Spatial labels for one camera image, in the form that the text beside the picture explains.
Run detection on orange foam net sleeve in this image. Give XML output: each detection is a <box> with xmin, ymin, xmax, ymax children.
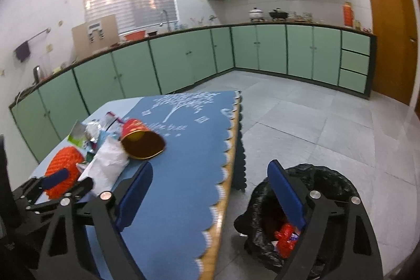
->
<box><xmin>44</xmin><ymin>147</ymin><xmax>85</xmax><ymax>200</ymax></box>

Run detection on wooden table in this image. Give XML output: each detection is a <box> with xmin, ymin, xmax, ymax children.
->
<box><xmin>197</xmin><ymin>96</ymin><xmax>243</xmax><ymax>280</ymax></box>

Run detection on white paper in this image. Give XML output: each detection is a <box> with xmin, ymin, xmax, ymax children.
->
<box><xmin>79</xmin><ymin>137</ymin><xmax>129</xmax><ymax>195</ymax></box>

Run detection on red thermos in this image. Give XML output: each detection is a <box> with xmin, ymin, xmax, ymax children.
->
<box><xmin>343</xmin><ymin>2</ymin><xmax>353</xmax><ymax>28</ymax></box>

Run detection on bin with black bag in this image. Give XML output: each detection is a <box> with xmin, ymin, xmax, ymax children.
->
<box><xmin>234</xmin><ymin>163</ymin><xmax>360</xmax><ymax>279</ymax></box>

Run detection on blue scalloped tablecloth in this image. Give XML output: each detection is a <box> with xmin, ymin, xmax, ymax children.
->
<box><xmin>83</xmin><ymin>90</ymin><xmax>247</xmax><ymax>280</ymax></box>

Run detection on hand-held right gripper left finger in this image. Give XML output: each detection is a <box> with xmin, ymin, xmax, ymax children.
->
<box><xmin>38</xmin><ymin>161</ymin><xmax>154</xmax><ymax>280</ymax></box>

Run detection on red gold paper cup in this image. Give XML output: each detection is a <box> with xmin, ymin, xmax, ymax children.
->
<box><xmin>120</xmin><ymin>118</ymin><xmax>166</xmax><ymax>160</ymax></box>

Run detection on dark towel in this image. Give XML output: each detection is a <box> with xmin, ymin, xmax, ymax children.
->
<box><xmin>15</xmin><ymin>41</ymin><xmax>31</xmax><ymax>62</ymax></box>

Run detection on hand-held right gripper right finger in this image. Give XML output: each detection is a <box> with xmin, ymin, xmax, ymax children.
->
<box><xmin>267</xmin><ymin>159</ymin><xmax>384</xmax><ymax>280</ymax></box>

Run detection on metal towel rail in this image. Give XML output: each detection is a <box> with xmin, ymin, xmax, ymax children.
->
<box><xmin>15</xmin><ymin>27</ymin><xmax>52</xmax><ymax>51</ymax></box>

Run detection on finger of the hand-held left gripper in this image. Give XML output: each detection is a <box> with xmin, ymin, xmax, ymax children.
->
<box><xmin>11</xmin><ymin>168</ymin><xmax>70</xmax><ymax>202</ymax></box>
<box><xmin>24</xmin><ymin>177</ymin><xmax>95</xmax><ymax>213</ymax></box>

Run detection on metal faucet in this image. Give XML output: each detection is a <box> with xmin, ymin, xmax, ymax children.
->
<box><xmin>160</xmin><ymin>10</ymin><xmax>171</xmax><ymax>32</ymax></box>

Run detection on red plastic wrapper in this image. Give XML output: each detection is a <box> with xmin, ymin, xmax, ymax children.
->
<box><xmin>274</xmin><ymin>223</ymin><xmax>297</xmax><ymax>257</ymax></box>

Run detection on crumpled clear plastic wrapper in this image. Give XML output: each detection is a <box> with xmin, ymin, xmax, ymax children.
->
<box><xmin>85</xmin><ymin>113</ymin><xmax>123</xmax><ymax>144</ymax></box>

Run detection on wooden door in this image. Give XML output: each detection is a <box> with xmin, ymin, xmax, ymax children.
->
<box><xmin>358</xmin><ymin>0</ymin><xmax>419</xmax><ymax>106</ymax></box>

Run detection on green silver foil packet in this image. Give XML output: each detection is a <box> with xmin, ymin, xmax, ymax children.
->
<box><xmin>67</xmin><ymin>120</ymin><xmax>87</xmax><ymax>147</ymax></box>

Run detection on black wok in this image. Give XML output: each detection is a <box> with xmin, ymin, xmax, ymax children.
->
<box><xmin>269</xmin><ymin>8</ymin><xmax>289</xmax><ymax>21</ymax></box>

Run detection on cardboard box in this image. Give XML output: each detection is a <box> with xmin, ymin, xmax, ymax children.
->
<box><xmin>71</xmin><ymin>14</ymin><xmax>120</xmax><ymax>61</ymax></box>

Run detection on green base cabinets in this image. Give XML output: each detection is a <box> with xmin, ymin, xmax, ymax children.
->
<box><xmin>9</xmin><ymin>22</ymin><xmax>377</xmax><ymax>166</ymax></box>

